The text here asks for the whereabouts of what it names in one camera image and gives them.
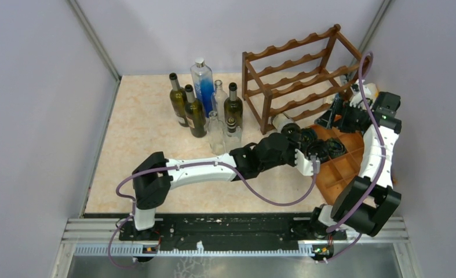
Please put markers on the green wine bottle dark label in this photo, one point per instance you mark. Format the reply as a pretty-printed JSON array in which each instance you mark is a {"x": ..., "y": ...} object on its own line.
[{"x": 195, "y": 113}]

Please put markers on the clear empty glass bottle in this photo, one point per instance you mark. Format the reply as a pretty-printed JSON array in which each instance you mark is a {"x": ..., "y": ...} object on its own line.
[{"x": 218, "y": 98}]

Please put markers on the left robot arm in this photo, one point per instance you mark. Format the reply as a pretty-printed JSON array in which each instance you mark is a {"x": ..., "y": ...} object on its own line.
[{"x": 156, "y": 176}]

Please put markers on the clear blue vodka bottle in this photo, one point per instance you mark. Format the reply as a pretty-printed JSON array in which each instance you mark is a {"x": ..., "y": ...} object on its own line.
[{"x": 202, "y": 77}]

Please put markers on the rolled green patterned tie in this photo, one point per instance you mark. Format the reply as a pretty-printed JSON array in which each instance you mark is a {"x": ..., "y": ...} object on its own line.
[{"x": 335, "y": 148}]

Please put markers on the clear whisky bottle black label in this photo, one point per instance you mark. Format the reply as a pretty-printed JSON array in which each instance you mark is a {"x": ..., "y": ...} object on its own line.
[{"x": 232, "y": 135}]

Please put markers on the green wine bottle grey capsule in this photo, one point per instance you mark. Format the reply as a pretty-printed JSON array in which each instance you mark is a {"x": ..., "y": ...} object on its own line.
[{"x": 233, "y": 105}]

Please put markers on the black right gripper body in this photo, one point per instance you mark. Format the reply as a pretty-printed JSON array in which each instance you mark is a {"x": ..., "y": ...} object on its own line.
[{"x": 351, "y": 119}]

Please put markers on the rolled dark patterned tie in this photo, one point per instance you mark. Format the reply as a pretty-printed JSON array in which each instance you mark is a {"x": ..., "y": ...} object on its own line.
[{"x": 308, "y": 137}]

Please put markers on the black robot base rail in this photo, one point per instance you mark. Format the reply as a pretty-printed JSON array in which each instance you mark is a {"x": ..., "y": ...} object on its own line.
[{"x": 227, "y": 231}]

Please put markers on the green wine bottle far left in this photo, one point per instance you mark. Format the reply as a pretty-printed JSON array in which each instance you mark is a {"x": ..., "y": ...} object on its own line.
[{"x": 178, "y": 98}]

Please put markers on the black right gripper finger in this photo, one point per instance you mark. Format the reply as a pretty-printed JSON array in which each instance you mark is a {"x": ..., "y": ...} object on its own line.
[
  {"x": 330, "y": 119},
  {"x": 337, "y": 105}
]

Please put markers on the rolled dark striped tie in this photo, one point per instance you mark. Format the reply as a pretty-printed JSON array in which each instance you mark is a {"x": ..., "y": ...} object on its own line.
[{"x": 319, "y": 149}]

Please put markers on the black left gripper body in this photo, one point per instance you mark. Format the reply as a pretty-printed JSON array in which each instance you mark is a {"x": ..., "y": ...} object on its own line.
[{"x": 288, "y": 155}]

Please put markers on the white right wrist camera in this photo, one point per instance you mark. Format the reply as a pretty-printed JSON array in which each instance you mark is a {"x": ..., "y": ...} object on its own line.
[{"x": 370, "y": 92}]

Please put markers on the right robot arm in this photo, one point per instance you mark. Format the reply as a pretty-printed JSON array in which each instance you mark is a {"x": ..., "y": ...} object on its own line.
[{"x": 369, "y": 200}]

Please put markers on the wooden compartment tray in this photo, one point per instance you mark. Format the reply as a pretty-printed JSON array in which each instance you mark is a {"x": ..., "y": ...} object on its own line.
[{"x": 335, "y": 174}]

